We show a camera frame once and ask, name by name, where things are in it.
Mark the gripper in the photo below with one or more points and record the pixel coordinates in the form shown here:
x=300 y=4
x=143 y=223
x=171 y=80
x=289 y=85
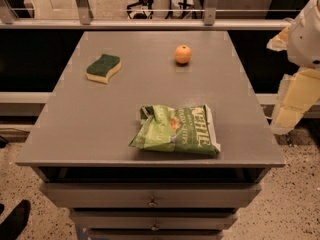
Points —
x=304 y=41

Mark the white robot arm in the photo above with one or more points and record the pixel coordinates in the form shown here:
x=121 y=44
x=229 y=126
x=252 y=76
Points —
x=301 y=40

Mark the green chip bag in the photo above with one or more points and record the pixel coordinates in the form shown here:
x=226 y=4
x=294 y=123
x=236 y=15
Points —
x=187 y=130

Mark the orange fruit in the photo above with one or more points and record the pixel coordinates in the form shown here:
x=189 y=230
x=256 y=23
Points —
x=183 y=54

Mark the metal guard railing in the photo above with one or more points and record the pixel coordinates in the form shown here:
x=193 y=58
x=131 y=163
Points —
x=9 y=19

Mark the grey drawer cabinet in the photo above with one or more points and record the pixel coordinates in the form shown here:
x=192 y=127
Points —
x=84 y=132

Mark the top grey drawer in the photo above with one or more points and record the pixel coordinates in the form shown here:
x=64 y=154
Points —
x=140 y=195

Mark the grey drawer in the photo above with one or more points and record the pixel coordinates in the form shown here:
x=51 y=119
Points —
x=157 y=235
x=140 y=195
x=154 y=220

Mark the black office chair base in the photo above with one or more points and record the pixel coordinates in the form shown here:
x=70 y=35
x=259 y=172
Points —
x=159 y=9

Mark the green yellow sponge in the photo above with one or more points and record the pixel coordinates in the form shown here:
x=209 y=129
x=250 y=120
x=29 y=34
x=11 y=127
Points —
x=104 y=68

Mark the bottom grey drawer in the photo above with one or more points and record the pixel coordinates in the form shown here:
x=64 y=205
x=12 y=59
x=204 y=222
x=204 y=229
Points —
x=157 y=235

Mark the middle grey drawer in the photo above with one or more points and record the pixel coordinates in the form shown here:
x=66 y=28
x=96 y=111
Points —
x=154 y=220

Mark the black shoe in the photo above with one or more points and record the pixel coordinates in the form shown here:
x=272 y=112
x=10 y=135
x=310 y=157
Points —
x=16 y=221

